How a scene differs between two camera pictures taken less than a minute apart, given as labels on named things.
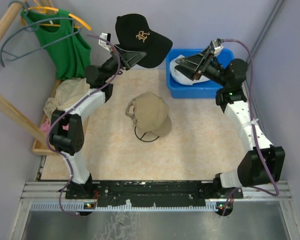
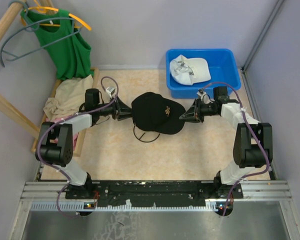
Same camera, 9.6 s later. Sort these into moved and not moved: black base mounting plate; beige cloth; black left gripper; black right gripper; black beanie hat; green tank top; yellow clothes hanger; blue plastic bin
Moved: black left gripper; black beanie hat; black right gripper
Not moved: beige cloth; black base mounting plate; blue plastic bin; yellow clothes hanger; green tank top
